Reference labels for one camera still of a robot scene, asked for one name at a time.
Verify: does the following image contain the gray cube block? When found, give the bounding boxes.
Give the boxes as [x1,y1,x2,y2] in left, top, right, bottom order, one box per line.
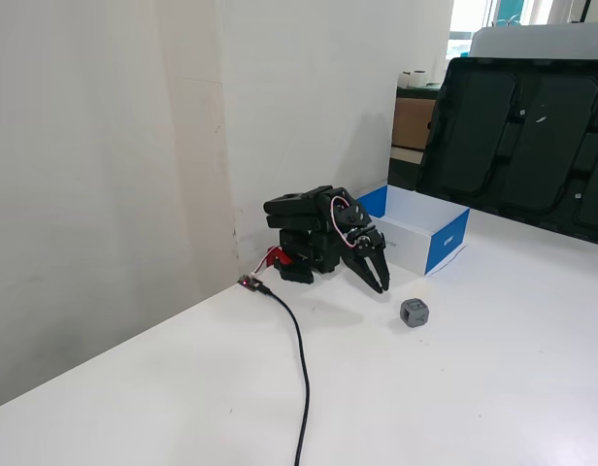
[399,297,431,329]

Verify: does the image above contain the blue and white box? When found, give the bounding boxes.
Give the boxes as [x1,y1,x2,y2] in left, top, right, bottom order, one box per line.
[355,183,471,278]

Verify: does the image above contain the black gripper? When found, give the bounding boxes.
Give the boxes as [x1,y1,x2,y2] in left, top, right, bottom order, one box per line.
[338,224,391,295]

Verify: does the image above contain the white appliance housing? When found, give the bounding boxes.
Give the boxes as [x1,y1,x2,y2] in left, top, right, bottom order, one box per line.
[469,20,598,62]

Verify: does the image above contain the large black plastic tray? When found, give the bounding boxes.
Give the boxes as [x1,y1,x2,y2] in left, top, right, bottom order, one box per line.
[415,56,598,249]

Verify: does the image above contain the black power cable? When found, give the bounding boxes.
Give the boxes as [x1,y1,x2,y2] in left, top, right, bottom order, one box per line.
[256,283,312,466]

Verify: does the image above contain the white red servo wire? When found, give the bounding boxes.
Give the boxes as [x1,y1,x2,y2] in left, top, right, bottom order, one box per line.
[329,194,359,250]

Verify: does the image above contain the red table clamp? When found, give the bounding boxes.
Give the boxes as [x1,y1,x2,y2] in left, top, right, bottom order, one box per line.
[263,246,294,269]

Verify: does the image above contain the brown cardboard box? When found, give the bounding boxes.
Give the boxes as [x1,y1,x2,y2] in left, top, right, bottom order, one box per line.
[391,97,438,151]

